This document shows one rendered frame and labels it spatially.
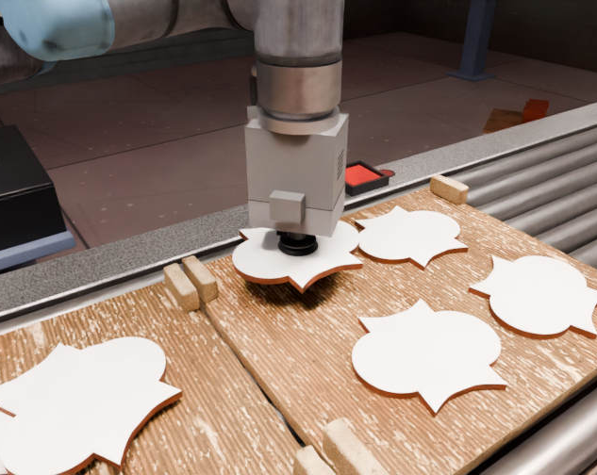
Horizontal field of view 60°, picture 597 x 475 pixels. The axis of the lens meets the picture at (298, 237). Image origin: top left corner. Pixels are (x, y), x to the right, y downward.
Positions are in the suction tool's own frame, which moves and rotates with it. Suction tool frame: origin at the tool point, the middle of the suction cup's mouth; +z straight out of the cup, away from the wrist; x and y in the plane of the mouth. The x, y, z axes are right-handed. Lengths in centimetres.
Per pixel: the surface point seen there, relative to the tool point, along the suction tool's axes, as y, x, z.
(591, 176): 39, 45, 6
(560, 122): 38, 72, 6
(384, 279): 9.3, 3.1, 3.7
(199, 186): -111, 192, 98
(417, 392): 14.1, -13.0, 3.1
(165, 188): -127, 184, 98
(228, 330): -4.5, -9.5, 3.7
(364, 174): 2.4, 31.7, 4.4
